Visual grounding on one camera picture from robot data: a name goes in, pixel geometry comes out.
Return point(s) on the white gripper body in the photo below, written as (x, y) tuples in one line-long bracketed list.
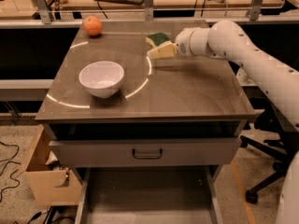
[(183, 44)]

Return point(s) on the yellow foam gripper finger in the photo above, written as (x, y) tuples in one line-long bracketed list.
[(165, 50)]

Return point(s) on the green and yellow sponge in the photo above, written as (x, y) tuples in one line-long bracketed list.
[(157, 39)]

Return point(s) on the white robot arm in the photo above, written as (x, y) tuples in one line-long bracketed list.
[(279, 82)]

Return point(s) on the grey metal drawer cabinet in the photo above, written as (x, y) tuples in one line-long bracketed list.
[(178, 98)]

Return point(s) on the grey middle drawer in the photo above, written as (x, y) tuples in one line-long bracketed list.
[(145, 152)]

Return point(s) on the open bottom drawer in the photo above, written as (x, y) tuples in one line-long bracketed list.
[(155, 195)]

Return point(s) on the white bowl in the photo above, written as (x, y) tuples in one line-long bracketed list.
[(102, 79)]

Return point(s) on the orange fruit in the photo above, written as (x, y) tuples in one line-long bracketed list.
[(92, 26)]

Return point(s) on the cardboard box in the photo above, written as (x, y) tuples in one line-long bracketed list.
[(50, 186)]

